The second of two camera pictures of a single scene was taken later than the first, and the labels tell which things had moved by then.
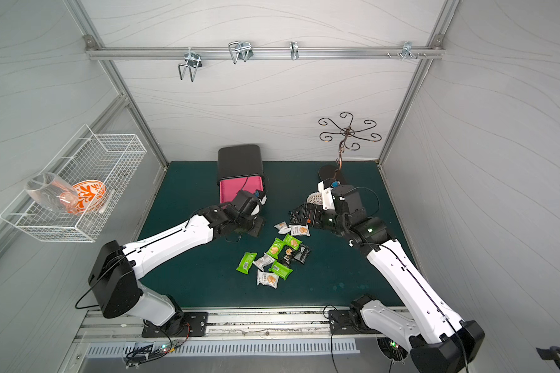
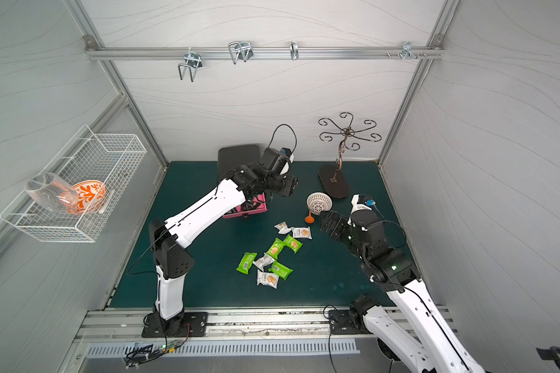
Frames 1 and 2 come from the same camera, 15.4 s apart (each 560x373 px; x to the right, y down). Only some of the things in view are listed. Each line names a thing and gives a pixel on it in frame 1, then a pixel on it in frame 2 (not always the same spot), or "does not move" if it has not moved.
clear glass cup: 52,192 does not move
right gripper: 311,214 -> 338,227
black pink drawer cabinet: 239,169 does not move
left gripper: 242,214 -> 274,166
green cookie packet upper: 292,242 does not move
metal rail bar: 265,53 does not move
